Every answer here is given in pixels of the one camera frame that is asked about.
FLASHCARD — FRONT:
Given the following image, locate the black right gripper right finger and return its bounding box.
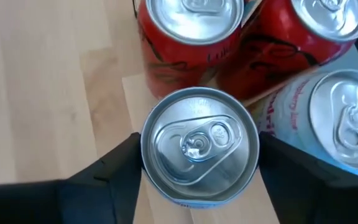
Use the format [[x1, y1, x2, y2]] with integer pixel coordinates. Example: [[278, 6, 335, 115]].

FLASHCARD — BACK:
[[259, 131, 358, 224]]

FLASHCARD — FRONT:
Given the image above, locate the pale sparkling water can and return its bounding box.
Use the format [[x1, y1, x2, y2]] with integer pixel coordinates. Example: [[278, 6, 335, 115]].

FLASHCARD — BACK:
[[140, 86, 260, 209]]

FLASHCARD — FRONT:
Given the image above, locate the silver can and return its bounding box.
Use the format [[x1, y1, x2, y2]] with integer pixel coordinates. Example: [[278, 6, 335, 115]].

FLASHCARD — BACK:
[[253, 68, 358, 184]]

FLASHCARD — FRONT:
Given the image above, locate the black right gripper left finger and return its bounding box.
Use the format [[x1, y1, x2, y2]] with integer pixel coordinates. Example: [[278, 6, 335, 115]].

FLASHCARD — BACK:
[[0, 132, 143, 224]]

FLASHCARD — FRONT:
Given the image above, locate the red soda can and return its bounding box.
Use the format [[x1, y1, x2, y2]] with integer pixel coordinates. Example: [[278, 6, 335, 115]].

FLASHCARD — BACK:
[[216, 0, 358, 101], [137, 0, 245, 100]]

